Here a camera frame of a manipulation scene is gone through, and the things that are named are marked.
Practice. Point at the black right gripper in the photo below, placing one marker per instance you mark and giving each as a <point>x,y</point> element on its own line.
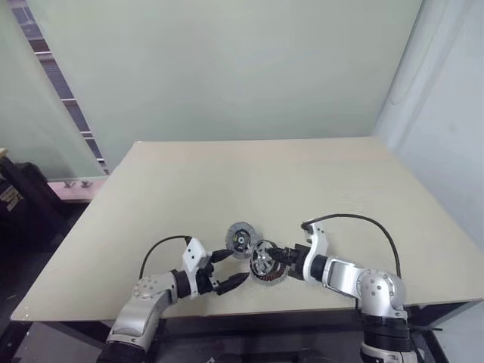
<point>298,256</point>

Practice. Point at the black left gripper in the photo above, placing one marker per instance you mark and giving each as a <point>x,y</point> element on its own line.
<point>207,281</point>

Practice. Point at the copper wound motor stator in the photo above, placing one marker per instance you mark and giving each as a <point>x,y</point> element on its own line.
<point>261,265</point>

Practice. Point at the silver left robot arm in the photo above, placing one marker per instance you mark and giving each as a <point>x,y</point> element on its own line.
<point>147,293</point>

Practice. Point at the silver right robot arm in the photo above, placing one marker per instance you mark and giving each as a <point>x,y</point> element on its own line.
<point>374,289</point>

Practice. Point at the grey round motor cover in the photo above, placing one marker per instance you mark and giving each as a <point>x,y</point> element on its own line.
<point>238,236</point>

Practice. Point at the pink window ledge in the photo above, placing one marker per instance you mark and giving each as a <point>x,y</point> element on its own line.
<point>73,193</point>

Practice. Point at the metal glass panel clamps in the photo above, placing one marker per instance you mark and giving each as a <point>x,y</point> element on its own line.
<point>77,184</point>

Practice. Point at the black equipment bag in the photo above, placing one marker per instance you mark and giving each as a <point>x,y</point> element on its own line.
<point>26,200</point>

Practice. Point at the window strip with blinds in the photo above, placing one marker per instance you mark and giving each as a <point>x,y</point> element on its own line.
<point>60,83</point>

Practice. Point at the tan board piece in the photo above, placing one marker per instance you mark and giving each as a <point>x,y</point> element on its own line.
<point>2,152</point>

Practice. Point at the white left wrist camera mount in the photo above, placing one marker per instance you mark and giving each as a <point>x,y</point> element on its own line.
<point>194,255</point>

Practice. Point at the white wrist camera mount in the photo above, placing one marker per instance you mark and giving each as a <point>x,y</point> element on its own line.
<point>320,242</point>
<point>194,255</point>

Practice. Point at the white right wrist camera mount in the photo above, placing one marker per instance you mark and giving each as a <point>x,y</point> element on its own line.
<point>320,242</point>

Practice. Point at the black table frame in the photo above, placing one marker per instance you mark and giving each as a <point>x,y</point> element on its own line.
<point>246,325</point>

